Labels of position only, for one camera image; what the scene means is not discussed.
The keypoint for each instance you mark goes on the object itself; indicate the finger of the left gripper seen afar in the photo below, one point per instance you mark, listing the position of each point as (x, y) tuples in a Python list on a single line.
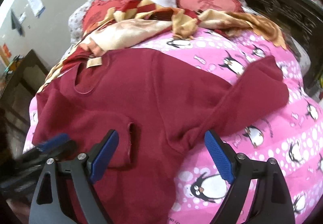
[(53, 143)]

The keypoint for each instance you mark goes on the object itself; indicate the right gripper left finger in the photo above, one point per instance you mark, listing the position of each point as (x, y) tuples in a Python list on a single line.
[(51, 201)]

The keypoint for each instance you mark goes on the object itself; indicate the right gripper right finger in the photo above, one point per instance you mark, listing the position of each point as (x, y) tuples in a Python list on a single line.
[(271, 202)]

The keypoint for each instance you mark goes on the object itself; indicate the dark red sweater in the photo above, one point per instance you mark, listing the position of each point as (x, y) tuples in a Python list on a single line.
[(160, 107)]

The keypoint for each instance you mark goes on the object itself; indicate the dark wooden desk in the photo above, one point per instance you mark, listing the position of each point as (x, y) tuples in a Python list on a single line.
[(18, 89)]

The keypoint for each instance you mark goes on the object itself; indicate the pink penguin quilt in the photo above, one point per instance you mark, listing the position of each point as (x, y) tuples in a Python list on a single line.
[(292, 134)]

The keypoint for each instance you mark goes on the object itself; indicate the blue hanging cloth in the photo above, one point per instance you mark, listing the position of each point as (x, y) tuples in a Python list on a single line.
[(16, 25)]

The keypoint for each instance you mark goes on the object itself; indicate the red and cream blanket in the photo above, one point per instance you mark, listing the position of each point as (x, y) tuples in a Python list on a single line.
[(135, 21)]

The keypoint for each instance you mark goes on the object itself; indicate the dark carved wooden headboard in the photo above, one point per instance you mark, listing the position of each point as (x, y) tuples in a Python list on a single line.
[(302, 19)]

